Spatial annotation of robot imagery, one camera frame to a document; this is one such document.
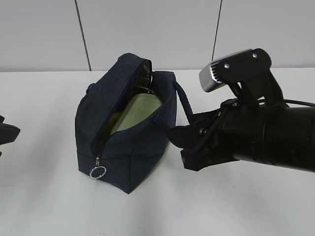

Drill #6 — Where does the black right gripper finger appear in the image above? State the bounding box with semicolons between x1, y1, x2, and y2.
169;125;196;149

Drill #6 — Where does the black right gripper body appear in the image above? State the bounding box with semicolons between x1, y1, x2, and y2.
181;109;238;171

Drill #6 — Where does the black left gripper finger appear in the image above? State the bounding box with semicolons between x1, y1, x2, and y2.
0;116;21;145

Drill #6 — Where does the green lidded glass container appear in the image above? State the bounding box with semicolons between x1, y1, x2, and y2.
110;93;162;135

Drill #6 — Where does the navy blue lunch bag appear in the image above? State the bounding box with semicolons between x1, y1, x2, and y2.
75;53;192;193

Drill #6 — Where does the yellow pear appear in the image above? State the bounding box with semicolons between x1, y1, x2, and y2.
105;112;122;133

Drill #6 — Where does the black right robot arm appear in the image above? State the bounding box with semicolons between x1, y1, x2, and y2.
168;99;315;172

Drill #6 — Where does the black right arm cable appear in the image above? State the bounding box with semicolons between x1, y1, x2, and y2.
283;98;315;107

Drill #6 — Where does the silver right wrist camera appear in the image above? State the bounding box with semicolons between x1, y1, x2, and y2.
199;48;272;92

